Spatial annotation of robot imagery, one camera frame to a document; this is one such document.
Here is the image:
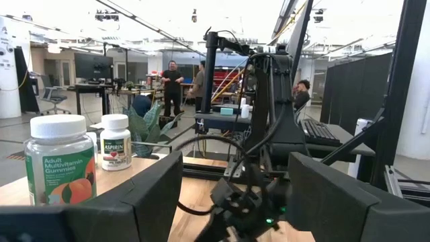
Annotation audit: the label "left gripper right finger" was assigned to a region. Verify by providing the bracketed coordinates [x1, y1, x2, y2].
[287, 151, 430, 242]

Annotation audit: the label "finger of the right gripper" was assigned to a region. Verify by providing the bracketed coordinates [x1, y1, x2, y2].
[193, 207, 238, 242]

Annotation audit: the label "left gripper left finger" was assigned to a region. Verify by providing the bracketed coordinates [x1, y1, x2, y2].
[0, 151, 184, 242]

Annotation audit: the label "large brown bottle white cap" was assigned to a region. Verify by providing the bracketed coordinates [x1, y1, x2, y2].
[99, 114, 132, 172]

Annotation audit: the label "large bottle green orange label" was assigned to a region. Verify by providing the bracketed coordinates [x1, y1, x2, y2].
[24, 114, 98, 207]

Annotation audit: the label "dark grey keyboard desk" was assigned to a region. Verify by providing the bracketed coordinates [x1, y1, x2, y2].
[295, 118, 376, 159]

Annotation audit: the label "snake plant in white pot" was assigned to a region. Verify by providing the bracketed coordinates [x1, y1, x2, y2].
[122, 100, 185, 159]

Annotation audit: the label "pink backlit keyboard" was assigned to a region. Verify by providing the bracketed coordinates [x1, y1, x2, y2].
[300, 118, 343, 148]

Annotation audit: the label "dark grey side desk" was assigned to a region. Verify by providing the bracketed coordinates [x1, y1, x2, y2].
[193, 104, 253, 132]

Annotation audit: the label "dark blue office chair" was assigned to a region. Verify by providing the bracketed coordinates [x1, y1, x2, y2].
[131, 94, 153, 118]

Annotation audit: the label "person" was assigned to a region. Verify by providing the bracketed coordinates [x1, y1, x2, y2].
[187, 60, 206, 112]
[161, 60, 185, 118]
[291, 79, 312, 112]

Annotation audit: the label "black room divider panels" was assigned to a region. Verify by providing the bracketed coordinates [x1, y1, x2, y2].
[319, 52, 393, 136]

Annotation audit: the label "red storage rack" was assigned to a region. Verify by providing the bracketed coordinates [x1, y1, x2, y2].
[213, 69, 243, 89]

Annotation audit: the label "black background desk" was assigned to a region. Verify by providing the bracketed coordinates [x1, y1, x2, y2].
[66, 83, 116, 116]

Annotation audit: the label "black diagonal pole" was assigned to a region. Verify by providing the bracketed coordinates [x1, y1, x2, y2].
[200, 27, 253, 114]

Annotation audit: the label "grey office chair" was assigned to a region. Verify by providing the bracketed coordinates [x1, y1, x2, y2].
[39, 74, 72, 116]

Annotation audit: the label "dark computer monitor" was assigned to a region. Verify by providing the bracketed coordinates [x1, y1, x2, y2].
[73, 52, 114, 81]

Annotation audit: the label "black leaning panel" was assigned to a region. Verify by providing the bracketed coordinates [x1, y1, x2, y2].
[13, 46, 40, 114]

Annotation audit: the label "black overhead bar with lights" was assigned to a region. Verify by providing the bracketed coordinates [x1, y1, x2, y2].
[95, 0, 206, 57]

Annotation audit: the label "wooden shelf black metal frame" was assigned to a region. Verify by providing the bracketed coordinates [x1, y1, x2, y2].
[0, 140, 174, 206]

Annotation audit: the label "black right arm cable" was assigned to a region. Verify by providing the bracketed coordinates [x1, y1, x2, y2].
[173, 52, 290, 216]

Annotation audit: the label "yellow slanted rail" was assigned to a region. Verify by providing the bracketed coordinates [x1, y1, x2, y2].
[210, 66, 247, 104]

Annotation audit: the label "black aluminium frame rails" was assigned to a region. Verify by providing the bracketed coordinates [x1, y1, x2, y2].
[181, 0, 430, 206]

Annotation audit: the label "black slanted frame beam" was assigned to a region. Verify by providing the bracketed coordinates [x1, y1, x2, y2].
[271, 0, 315, 83]

